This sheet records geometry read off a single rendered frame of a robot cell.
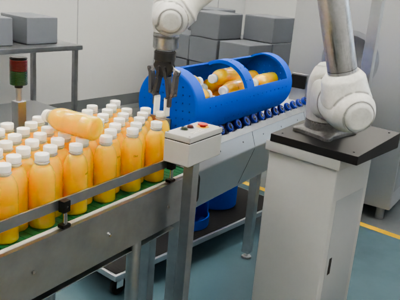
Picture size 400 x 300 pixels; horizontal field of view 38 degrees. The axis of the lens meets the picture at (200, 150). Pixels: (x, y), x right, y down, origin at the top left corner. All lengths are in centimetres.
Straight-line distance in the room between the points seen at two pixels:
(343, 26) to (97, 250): 105
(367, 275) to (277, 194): 138
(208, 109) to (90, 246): 80
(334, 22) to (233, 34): 433
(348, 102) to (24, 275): 113
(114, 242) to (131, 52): 513
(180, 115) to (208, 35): 393
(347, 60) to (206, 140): 53
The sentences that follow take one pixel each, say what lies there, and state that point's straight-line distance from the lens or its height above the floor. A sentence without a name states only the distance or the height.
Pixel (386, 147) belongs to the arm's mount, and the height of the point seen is 102.
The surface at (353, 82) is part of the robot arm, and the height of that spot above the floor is 129.
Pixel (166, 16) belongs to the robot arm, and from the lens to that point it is 182.
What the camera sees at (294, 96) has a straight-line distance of 344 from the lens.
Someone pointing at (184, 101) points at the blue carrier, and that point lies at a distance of 223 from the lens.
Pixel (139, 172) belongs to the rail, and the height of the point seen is 97.
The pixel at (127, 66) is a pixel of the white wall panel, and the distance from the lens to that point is 683.
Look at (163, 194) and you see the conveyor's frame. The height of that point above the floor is 87.
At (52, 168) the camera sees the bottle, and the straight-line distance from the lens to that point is 162.
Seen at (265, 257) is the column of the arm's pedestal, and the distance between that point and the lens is 243.
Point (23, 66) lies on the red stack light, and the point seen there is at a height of 123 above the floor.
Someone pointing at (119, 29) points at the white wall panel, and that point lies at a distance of 668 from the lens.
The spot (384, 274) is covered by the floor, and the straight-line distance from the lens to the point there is 363.
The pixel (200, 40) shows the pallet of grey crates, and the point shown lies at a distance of 621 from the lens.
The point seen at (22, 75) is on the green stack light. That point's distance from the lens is 218.
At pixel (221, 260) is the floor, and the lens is 346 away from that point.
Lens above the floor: 161
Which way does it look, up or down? 17 degrees down
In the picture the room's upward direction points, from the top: 5 degrees clockwise
